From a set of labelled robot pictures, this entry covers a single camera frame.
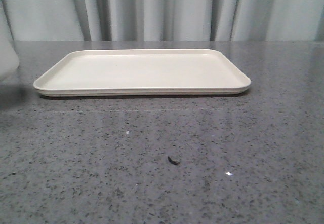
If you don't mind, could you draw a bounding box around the small dark debris scrap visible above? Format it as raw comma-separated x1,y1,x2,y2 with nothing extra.
167,156,180,166

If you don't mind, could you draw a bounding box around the cream rectangular plastic tray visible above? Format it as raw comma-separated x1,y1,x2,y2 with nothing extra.
33,49,251,97

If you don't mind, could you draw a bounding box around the pale grey-green curtain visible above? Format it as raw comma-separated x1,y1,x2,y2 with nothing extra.
1,0,323,41

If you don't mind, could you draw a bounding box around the white smiley mug black handle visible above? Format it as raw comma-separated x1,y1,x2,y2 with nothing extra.
0,2,19,81

